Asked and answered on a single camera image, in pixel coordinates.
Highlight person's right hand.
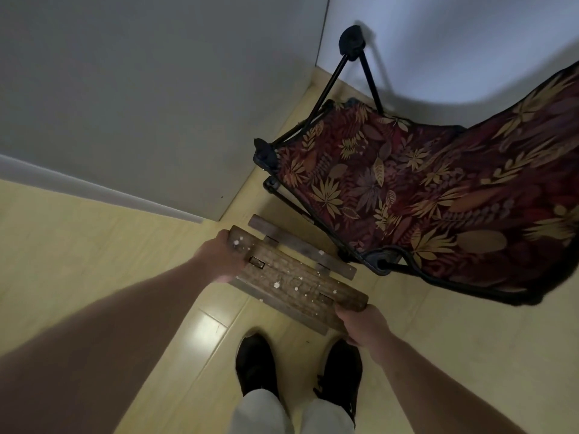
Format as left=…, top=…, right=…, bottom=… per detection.
left=334, top=304, right=392, bottom=351

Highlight person's left hand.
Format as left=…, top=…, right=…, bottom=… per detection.
left=192, top=229, right=250, bottom=285

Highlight small wooden stool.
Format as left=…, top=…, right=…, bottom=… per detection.
left=226, top=213, right=370, bottom=336

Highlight floral folding chair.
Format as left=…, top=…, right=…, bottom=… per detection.
left=252, top=24, right=579, bottom=308

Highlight person's left forearm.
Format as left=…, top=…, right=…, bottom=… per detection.
left=0, top=259, right=218, bottom=434

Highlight person's right forearm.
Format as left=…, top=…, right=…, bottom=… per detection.
left=361, top=332, right=528, bottom=434

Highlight person's black right shoe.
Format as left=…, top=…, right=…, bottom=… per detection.
left=314, top=339, right=364, bottom=423

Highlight person's black shoe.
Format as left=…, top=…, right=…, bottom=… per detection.
left=314, top=339, right=364, bottom=423
left=235, top=333, right=280, bottom=401

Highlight person's black left shoe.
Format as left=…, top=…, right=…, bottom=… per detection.
left=235, top=333, right=280, bottom=401

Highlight person's white trousers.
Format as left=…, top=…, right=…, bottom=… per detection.
left=231, top=388, right=356, bottom=434

